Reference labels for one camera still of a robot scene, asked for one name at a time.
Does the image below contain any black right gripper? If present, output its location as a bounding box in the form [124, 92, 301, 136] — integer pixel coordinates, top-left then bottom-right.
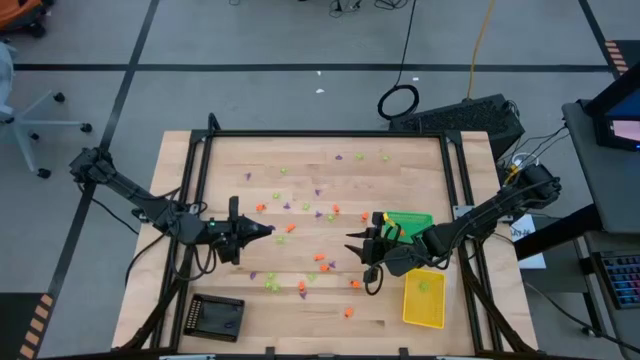
[344, 213, 431, 284]

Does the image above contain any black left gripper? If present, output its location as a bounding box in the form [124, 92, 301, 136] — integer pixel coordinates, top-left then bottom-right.
[197, 195, 274, 265]

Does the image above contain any green plastic basket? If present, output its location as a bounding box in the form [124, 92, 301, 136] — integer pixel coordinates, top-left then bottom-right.
[382, 210, 435, 245]

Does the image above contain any yellow plastic basket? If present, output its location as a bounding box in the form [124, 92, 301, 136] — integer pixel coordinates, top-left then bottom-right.
[402, 268, 447, 330]

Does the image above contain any black plastic basket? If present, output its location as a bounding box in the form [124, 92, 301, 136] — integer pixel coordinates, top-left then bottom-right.
[182, 293, 246, 344]

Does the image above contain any black computer tower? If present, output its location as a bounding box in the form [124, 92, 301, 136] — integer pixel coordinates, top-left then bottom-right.
[388, 93, 526, 161]

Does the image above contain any white paper sheet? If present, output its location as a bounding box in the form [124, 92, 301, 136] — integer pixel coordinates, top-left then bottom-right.
[509, 213, 548, 270]

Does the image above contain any black desk crossbar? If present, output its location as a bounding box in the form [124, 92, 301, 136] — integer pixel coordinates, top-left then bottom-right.
[513, 203, 604, 261]

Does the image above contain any grey desk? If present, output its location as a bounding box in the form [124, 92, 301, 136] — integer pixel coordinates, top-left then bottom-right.
[562, 99, 640, 236]

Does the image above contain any grey office chair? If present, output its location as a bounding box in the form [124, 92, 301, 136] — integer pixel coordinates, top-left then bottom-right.
[0, 42, 94, 180]

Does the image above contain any backlit keyboard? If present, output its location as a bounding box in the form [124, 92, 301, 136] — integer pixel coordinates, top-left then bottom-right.
[592, 249, 640, 310]

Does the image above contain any black computer monitor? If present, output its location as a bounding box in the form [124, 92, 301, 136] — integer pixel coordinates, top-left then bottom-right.
[583, 64, 640, 153]

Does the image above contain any orange chair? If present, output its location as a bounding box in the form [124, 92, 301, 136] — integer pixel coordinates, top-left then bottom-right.
[0, 0, 54, 39]

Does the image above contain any white cable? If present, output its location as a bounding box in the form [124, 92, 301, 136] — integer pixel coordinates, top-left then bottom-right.
[509, 151, 541, 174]

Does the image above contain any yellow cable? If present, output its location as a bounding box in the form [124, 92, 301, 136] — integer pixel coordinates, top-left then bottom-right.
[466, 0, 497, 100]

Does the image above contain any black cable bundle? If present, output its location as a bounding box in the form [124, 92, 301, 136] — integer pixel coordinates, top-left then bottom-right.
[327, 0, 414, 14]

